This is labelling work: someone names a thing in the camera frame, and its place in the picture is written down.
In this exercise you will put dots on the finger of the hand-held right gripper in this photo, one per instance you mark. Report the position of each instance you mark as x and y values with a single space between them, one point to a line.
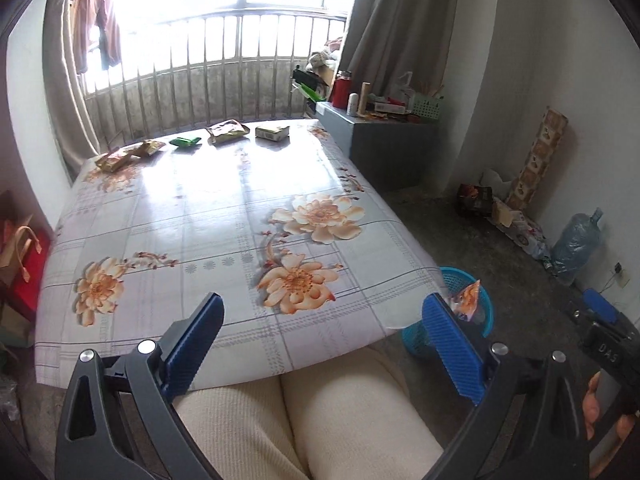
600 305

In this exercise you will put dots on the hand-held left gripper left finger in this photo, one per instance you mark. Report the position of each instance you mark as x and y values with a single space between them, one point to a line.
197 345

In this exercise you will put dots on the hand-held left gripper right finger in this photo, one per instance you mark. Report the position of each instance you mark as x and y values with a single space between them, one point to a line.
452 345

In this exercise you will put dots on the blue mesh waste basket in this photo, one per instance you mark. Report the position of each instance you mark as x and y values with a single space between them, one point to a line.
480 310

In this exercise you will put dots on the person's right hand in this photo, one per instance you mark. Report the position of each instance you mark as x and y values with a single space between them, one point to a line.
591 400

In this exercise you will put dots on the large blue water jug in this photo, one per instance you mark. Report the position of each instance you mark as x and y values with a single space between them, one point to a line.
577 247

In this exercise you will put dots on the person's left leg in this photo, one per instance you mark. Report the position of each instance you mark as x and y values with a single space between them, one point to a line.
235 430

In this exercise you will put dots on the person's leg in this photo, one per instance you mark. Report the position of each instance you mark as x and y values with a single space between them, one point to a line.
235 430
360 410

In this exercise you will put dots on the pile of white bags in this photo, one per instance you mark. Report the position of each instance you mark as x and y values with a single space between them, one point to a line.
520 230

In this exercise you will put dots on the person's right leg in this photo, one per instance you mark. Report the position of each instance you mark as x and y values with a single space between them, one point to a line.
360 410

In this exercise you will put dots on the floral plastic tablecloth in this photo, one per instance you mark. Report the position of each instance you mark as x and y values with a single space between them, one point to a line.
200 220

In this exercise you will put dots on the dark snack bag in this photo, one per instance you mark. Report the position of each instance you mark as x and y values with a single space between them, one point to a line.
475 200

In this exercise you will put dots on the patterned wrapped roll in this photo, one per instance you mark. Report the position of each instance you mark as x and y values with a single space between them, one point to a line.
540 155

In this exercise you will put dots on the pale green box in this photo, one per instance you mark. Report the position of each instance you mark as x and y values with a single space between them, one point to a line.
15 327

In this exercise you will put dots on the red gift bag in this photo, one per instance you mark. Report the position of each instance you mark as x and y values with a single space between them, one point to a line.
25 280

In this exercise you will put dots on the large gold snack wrapper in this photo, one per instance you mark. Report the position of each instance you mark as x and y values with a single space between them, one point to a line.
114 162

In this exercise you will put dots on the small gold snack wrapper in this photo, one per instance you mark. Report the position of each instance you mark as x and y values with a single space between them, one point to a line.
146 148

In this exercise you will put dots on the small green packet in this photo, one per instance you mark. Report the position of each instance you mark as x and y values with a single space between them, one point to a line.
185 142

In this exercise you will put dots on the grey cabinet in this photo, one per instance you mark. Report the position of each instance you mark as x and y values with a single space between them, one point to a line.
390 150

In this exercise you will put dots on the orange patterned snack packet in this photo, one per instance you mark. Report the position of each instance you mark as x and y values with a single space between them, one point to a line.
227 132

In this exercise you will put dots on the small yellow carton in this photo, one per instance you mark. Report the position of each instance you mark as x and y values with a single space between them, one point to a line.
272 132

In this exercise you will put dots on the green plastic desk basket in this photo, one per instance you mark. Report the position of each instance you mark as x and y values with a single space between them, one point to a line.
429 107

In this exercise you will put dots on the small white bottle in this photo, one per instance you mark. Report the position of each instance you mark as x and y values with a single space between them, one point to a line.
353 105

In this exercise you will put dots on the wooden tube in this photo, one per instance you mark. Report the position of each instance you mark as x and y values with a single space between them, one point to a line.
366 96

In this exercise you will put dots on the metal balcony railing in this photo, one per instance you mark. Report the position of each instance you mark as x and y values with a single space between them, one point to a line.
215 70

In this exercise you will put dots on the green paper bag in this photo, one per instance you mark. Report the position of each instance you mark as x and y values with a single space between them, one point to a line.
312 92

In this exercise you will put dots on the red thermos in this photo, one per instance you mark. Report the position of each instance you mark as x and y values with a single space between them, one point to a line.
340 91

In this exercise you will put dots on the beige curtain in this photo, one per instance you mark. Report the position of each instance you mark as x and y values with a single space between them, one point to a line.
400 25
65 85

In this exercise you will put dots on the cardboard box with clothes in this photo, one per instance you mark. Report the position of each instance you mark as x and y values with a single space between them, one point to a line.
325 62

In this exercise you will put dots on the hanging pink clothes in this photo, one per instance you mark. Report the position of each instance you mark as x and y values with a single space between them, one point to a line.
97 15

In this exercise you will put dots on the wall outlet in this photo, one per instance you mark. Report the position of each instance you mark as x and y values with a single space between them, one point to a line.
621 275

